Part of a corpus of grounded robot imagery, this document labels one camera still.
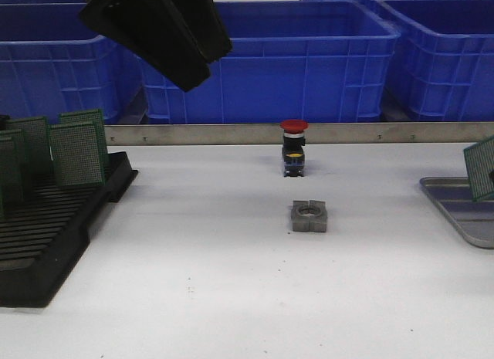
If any blue plastic crate left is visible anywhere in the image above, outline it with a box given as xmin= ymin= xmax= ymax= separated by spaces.
xmin=1 ymin=3 xmax=141 ymax=124

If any green perforated circuit board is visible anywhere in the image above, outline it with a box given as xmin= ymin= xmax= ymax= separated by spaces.
xmin=59 ymin=109 xmax=110 ymax=168
xmin=463 ymin=136 xmax=493 ymax=202
xmin=49 ymin=122 xmax=105 ymax=187

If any green perforated circuit board front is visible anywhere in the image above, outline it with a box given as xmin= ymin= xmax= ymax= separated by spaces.
xmin=463 ymin=136 xmax=493 ymax=202

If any green circuit board left rear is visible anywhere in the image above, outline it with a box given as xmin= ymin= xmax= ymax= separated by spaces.
xmin=7 ymin=116 xmax=52 ymax=174

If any grey metal clamp block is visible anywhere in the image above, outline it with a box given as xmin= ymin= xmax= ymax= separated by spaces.
xmin=290 ymin=200 xmax=328 ymax=233

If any black slotted board rack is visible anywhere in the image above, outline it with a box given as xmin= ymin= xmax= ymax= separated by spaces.
xmin=1 ymin=151 xmax=138 ymax=308

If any blue plastic crate centre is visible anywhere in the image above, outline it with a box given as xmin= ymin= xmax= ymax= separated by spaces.
xmin=139 ymin=0 xmax=399 ymax=124

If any blue plastic crate right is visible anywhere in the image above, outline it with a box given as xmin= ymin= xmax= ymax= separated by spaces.
xmin=380 ymin=0 xmax=493 ymax=121

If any silver metal tray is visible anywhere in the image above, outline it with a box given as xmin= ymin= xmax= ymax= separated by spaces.
xmin=419 ymin=177 xmax=493 ymax=249

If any red emergency stop button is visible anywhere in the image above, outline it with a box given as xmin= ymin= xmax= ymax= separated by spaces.
xmin=280 ymin=119 xmax=309 ymax=177

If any green circuit board left middle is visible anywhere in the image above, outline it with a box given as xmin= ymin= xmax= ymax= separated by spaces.
xmin=1 ymin=129 xmax=32 ymax=204

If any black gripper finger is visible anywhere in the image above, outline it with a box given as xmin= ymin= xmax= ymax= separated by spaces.
xmin=172 ymin=0 xmax=232 ymax=63
xmin=80 ymin=0 xmax=211 ymax=92

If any blue plastic crate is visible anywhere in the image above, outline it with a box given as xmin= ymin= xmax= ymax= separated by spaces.
xmin=1 ymin=3 xmax=141 ymax=124
xmin=380 ymin=0 xmax=493 ymax=121
xmin=139 ymin=0 xmax=399 ymax=124

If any metal table edge rail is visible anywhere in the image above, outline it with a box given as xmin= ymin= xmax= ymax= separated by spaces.
xmin=105 ymin=122 xmax=493 ymax=146

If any green circuit board left front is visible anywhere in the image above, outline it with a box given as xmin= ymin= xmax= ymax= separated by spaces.
xmin=1 ymin=137 xmax=23 ymax=219

